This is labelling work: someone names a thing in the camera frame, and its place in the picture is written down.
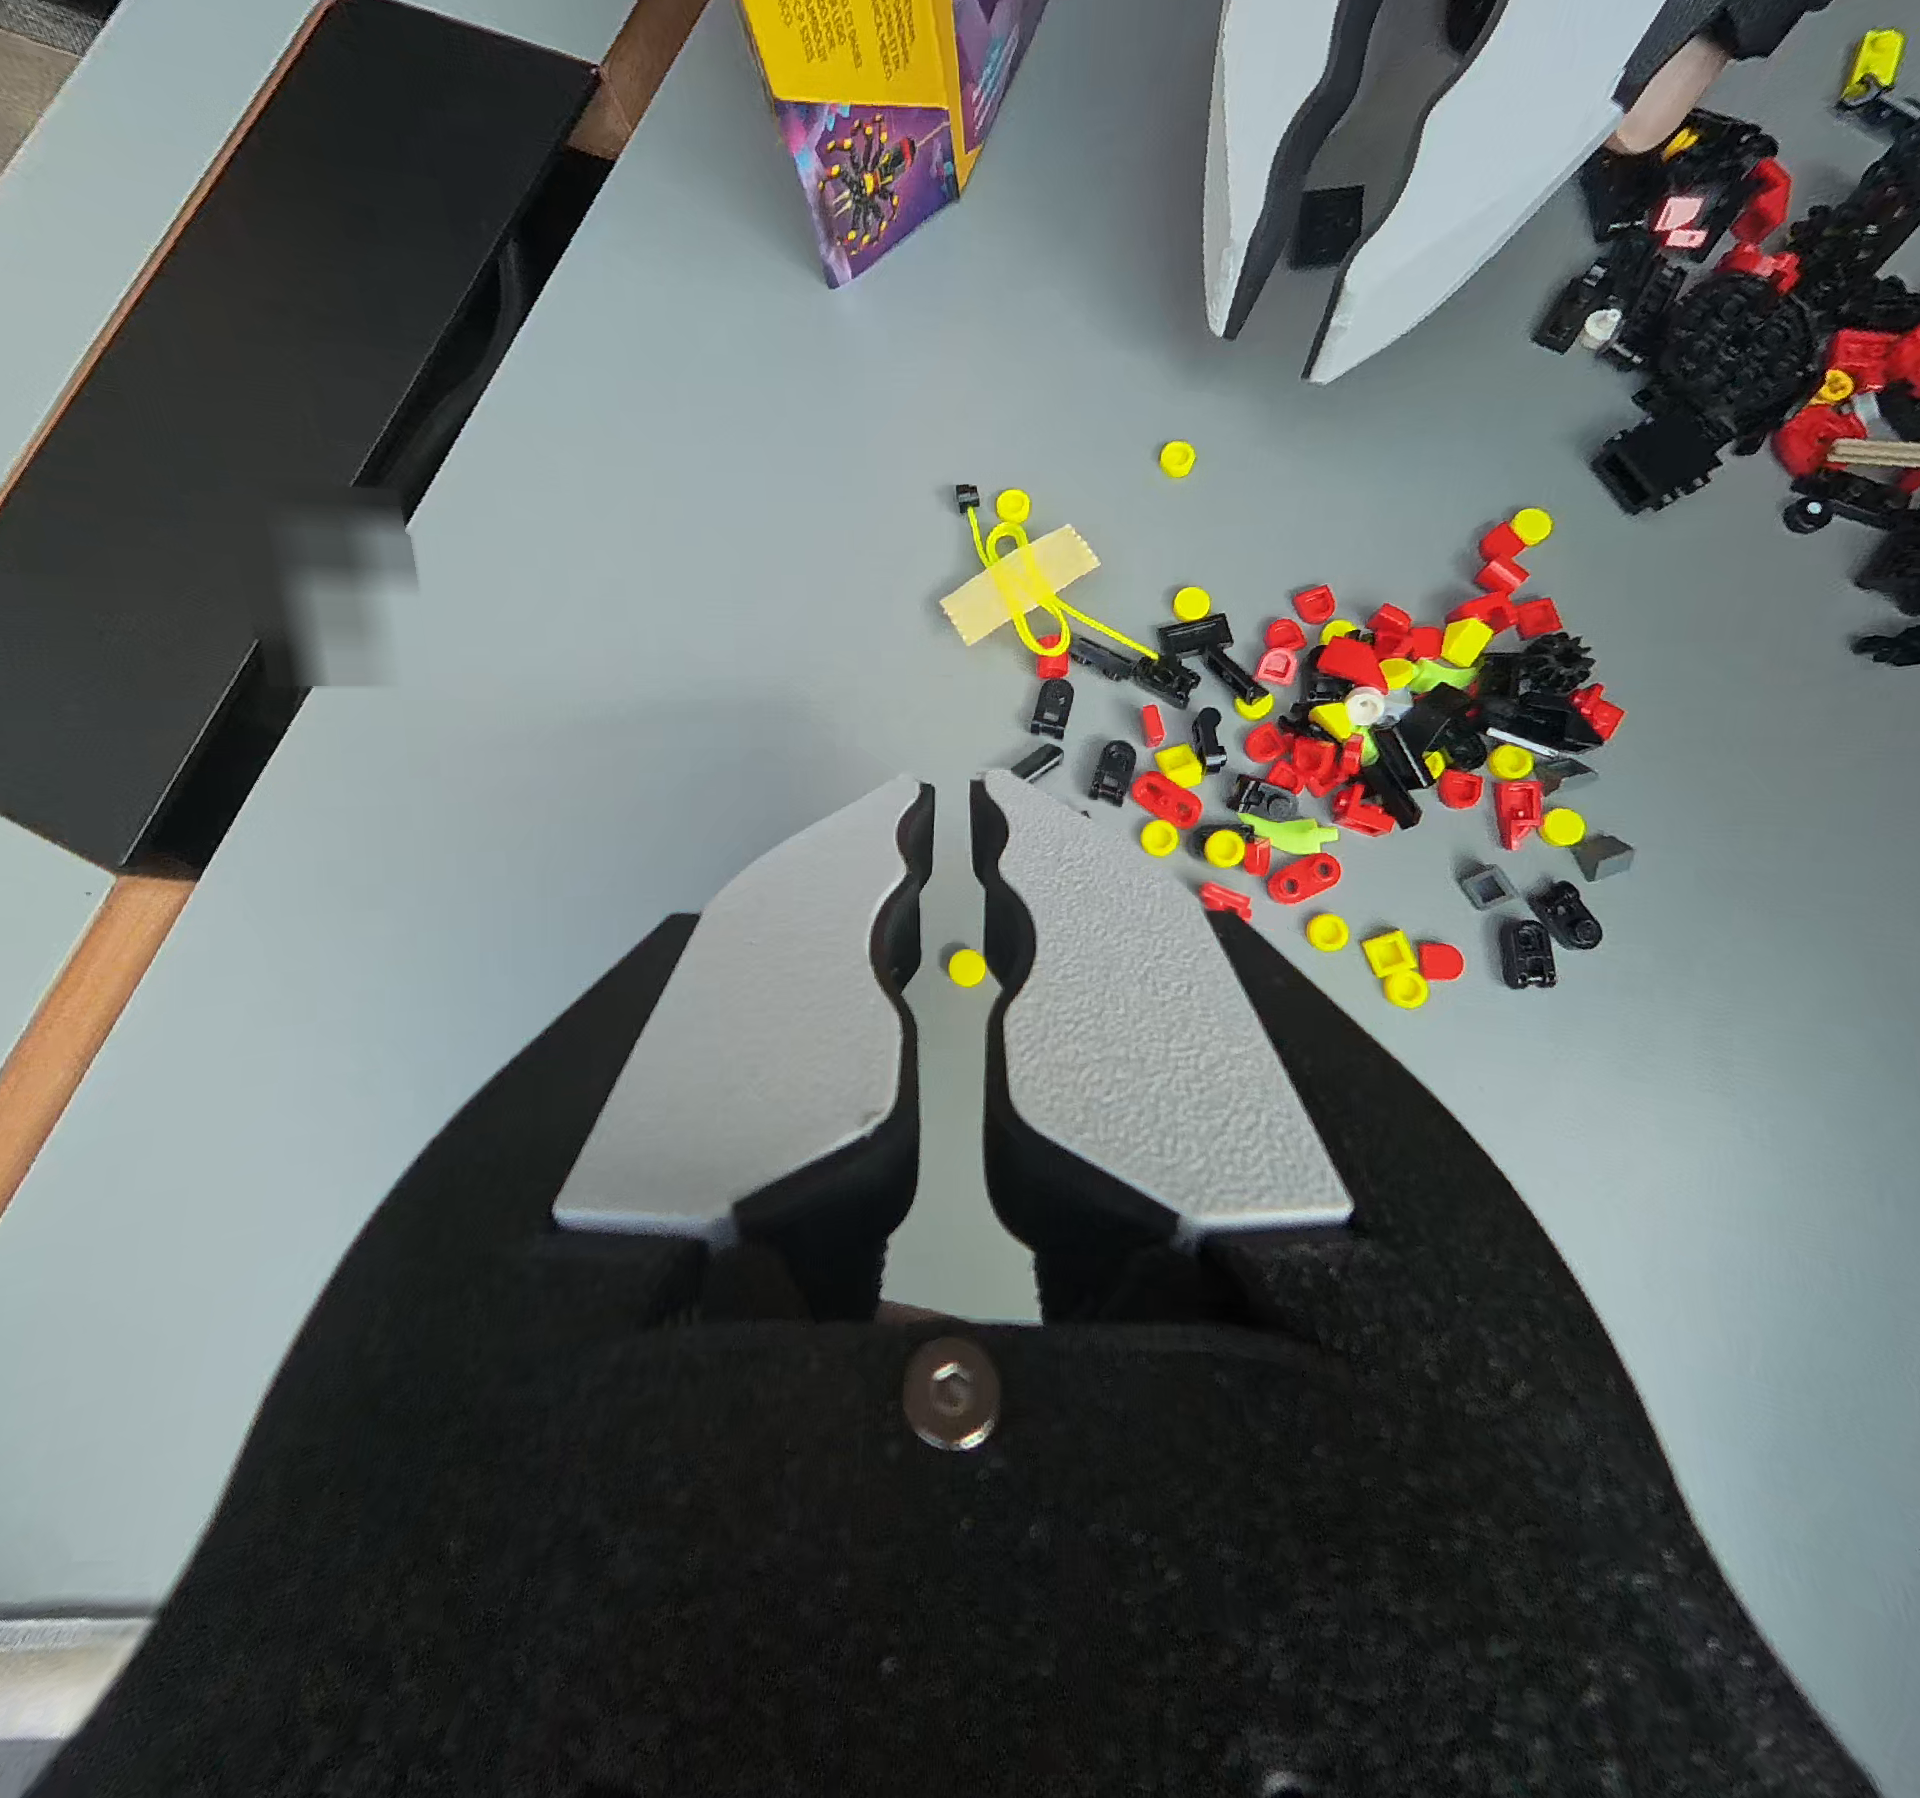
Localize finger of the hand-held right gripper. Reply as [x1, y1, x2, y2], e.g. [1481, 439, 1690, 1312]
[1204, 0, 1420, 341]
[1303, 0, 1750, 387]

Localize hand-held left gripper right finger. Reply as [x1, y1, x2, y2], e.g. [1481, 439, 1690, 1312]
[966, 770, 1357, 1324]

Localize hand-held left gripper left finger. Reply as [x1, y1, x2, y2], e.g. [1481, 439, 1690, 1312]
[552, 774, 937, 1324]

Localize grey desk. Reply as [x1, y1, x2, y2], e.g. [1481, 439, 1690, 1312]
[0, 0, 1920, 1785]

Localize pile of black red bricks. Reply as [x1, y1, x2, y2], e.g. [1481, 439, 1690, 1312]
[1533, 29, 1920, 666]

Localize pile of small colourful bricks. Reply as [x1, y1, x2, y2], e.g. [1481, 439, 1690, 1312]
[1028, 439, 1637, 1012]

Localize neon string with beige tape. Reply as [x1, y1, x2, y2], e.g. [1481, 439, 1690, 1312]
[941, 483, 1155, 660]

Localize black desk cable cover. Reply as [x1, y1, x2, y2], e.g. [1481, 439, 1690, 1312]
[0, 0, 602, 871]

